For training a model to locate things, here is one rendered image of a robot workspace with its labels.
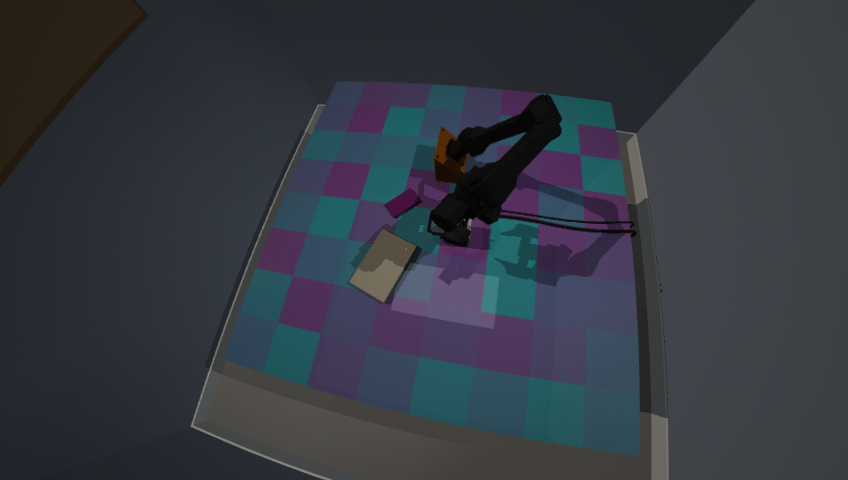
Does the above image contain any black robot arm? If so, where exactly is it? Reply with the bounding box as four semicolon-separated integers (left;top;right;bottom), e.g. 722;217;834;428
430;94;562;232

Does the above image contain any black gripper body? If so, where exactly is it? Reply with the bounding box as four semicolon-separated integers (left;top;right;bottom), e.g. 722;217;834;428
443;212;472;247

